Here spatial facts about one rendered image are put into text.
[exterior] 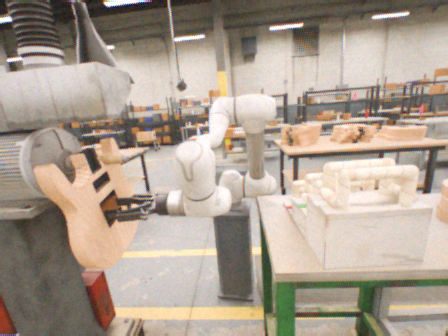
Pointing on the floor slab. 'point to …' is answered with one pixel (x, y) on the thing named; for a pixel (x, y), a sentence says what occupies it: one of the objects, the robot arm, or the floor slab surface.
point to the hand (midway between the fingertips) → (113, 207)
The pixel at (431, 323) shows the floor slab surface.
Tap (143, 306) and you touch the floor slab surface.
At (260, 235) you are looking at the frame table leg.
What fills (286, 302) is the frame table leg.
